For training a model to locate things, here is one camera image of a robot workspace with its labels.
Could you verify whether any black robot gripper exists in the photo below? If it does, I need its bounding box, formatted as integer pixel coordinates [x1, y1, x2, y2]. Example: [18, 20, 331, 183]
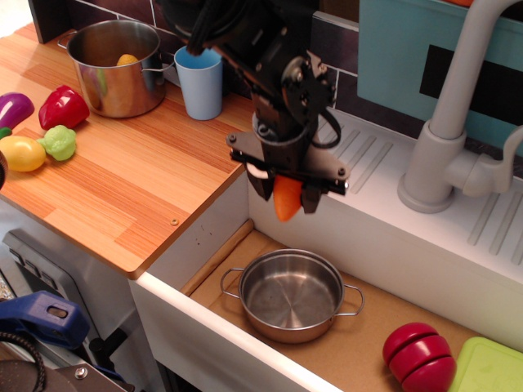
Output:
[226, 110, 350, 214]

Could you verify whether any orange toy carrot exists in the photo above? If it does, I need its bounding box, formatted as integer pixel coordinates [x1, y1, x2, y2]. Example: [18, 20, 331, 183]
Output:
[273, 176, 302, 222]

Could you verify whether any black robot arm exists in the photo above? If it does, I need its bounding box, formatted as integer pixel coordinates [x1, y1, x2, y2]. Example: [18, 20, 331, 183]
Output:
[160, 1, 350, 221]

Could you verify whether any small steel pan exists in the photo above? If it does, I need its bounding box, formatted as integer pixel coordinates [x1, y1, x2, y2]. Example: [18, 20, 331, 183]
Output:
[220, 248, 365, 344]

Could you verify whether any tall steel stock pot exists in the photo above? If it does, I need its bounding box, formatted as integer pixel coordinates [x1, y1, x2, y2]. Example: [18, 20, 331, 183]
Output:
[58, 20, 174, 118]

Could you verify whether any light blue plastic cup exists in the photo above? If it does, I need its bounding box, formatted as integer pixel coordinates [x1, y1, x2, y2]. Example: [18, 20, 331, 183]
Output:
[174, 47, 223, 121]

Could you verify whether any grey toy faucet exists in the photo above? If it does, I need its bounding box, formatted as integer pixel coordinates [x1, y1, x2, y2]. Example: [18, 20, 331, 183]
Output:
[397, 1, 522, 213]

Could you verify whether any teal box with black patch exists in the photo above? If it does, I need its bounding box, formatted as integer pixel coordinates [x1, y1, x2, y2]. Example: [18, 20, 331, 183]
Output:
[358, 1, 522, 147]

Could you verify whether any white toy sink unit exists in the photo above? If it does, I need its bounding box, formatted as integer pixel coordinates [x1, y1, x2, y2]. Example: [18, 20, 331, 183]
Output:
[131, 114, 522, 391]

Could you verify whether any yellow toy corn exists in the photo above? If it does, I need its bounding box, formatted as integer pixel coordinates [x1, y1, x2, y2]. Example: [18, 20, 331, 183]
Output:
[116, 54, 139, 67]

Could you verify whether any red wooden toy apple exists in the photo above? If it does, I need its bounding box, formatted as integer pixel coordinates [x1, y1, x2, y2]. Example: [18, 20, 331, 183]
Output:
[382, 323, 457, 391]

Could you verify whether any green toy lettuce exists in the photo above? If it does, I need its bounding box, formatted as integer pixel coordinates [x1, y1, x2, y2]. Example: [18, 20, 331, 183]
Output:
[38, 125, 76, 162]

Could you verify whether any red toy bell pepper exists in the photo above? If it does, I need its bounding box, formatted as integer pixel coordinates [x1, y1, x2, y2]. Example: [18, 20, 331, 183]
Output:
[38, 85, 90, 131]

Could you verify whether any green plastic cutting board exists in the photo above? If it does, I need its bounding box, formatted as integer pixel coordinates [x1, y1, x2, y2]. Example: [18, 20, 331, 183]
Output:
[449, 337, 522, 392]

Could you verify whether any yellow toy lemon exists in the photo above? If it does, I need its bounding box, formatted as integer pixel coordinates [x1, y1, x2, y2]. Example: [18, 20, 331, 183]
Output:
[1, 136, 47, 172]

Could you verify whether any grey toy oven front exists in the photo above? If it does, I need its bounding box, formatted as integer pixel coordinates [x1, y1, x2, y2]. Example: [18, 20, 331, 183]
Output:
[1, 229, 133, 372]

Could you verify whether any purple toy eggplant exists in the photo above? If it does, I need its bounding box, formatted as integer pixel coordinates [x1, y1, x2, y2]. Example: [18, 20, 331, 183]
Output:
[1, 92, 34, 129]

